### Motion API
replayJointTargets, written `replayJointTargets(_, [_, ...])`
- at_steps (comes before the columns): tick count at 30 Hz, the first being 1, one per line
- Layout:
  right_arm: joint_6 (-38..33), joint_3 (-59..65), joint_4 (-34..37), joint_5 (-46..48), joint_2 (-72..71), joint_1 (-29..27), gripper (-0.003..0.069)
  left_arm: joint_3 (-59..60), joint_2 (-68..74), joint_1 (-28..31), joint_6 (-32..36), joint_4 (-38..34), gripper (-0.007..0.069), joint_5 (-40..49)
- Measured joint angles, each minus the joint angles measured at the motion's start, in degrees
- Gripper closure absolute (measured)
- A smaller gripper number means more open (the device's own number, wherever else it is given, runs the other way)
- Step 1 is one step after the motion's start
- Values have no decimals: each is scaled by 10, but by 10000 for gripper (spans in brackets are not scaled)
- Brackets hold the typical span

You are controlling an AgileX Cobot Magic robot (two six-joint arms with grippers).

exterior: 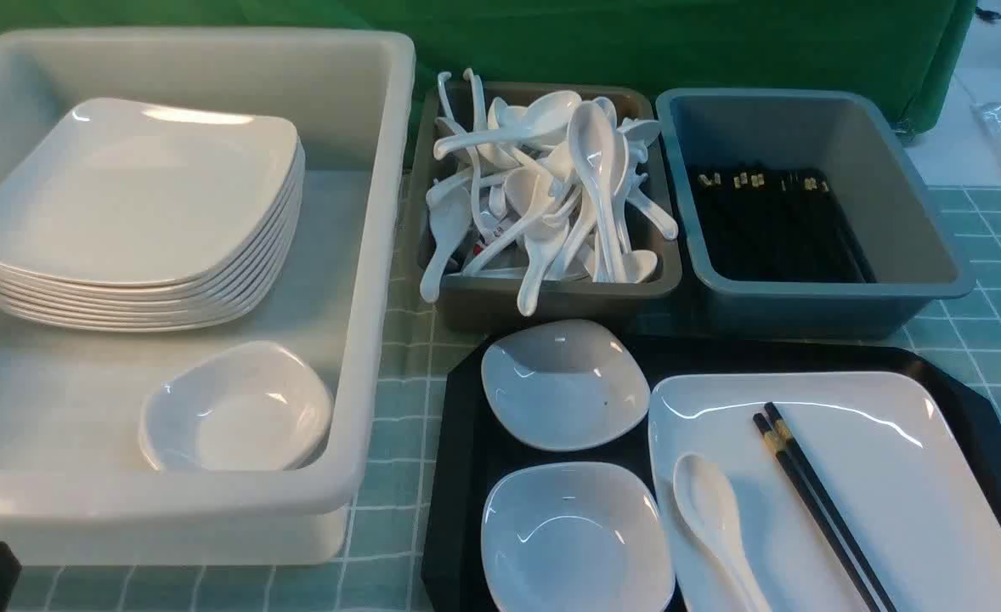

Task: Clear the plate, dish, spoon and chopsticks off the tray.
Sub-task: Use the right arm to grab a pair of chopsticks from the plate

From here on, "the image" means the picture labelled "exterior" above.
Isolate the pile of white spoons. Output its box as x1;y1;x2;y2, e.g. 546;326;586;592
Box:
418;69;682;318

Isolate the pile of black chopsticks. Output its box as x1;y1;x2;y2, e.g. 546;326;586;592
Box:
687;163;876;284

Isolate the blue-grey chopstick bin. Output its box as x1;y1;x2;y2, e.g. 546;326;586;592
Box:
656;87;976;340

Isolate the green backdrop cloth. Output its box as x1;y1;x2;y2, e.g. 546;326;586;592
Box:
0;1;975;154

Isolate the large white plastic tub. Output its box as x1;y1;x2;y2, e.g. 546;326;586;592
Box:
0;27;415;566

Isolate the stack of white square plates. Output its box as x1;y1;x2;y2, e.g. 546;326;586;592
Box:
0;98;307;333

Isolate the black serving tray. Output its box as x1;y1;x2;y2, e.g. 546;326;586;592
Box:
421;333;1001;611

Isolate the white spoon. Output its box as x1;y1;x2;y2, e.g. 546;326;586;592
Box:
672;453;772;611

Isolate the green checked tablecloth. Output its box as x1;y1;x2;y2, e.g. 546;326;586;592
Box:
8;186;1001;611

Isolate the white bowl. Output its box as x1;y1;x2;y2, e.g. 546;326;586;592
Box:
481;319;651;452
137;341;334;472
480;462;676;611

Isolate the large white rice plate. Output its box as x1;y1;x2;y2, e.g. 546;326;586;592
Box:
648;371;1001;611

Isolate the brown spoon bin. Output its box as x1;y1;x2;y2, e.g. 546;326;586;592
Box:
400;78;684;334

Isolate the white bowl in tub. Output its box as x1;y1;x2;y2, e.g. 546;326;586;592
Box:
137;341;334;472

